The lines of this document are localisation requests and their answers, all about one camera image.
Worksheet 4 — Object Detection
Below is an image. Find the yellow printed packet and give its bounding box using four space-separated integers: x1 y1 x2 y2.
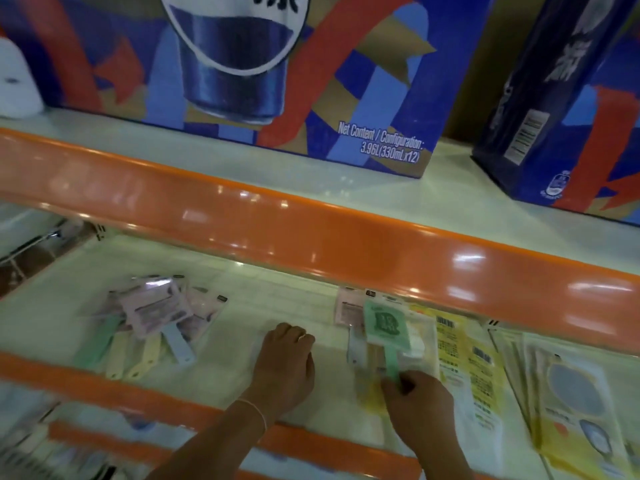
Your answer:
462 322 507 421

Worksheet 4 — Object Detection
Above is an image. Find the person's left forearm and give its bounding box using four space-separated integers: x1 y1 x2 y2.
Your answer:
145 402 273 480

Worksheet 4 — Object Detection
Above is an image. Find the orange edged white shelf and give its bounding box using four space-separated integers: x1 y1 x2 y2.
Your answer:
0 107 640 480

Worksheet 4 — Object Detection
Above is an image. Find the white power adapter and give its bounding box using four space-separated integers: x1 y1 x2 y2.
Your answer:
0 37 46 119

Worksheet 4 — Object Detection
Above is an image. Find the person's left hand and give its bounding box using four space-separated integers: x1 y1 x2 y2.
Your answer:
245 322 317 425

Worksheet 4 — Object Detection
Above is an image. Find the blue printed drink carton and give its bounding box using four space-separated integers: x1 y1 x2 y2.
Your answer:
0 0 496 179
472 0 640 225

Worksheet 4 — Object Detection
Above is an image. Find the thin white bracelet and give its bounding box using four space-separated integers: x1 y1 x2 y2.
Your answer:
235 397 269 435

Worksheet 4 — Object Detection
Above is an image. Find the person's right hand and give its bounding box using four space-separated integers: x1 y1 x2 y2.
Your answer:
381 369 459 458

